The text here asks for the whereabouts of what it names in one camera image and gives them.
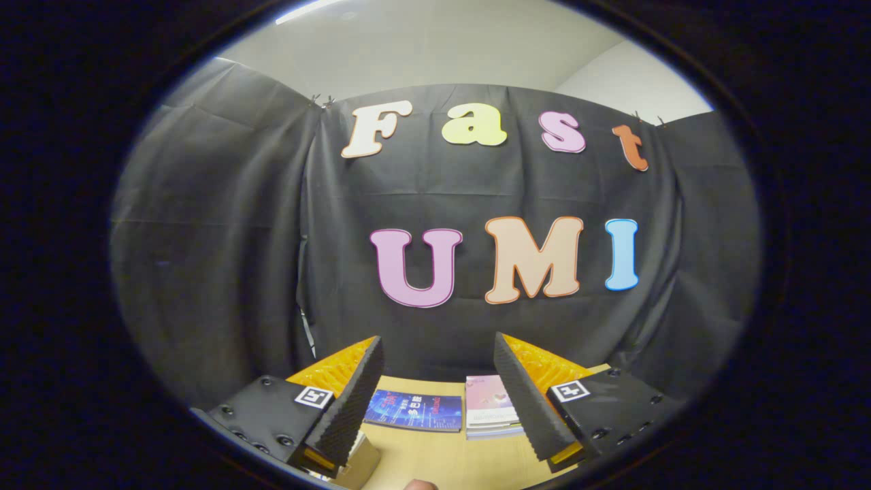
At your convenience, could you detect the pink cover book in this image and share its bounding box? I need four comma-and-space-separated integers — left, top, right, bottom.
465, 374, 521, 429

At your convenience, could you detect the blue cover book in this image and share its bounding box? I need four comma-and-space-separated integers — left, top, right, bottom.
364, 389, 463, 434

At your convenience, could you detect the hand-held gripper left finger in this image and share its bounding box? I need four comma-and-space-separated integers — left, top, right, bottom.
191, 336, 386, 477

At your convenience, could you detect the tan cardboard storage box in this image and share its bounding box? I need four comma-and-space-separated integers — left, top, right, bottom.
330, 430, 382, 490

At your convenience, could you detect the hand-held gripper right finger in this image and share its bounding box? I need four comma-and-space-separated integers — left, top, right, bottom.
493, 331, 685, 474

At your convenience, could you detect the black backdrop cloth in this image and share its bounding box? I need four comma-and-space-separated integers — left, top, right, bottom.
110, 58, 761, 409

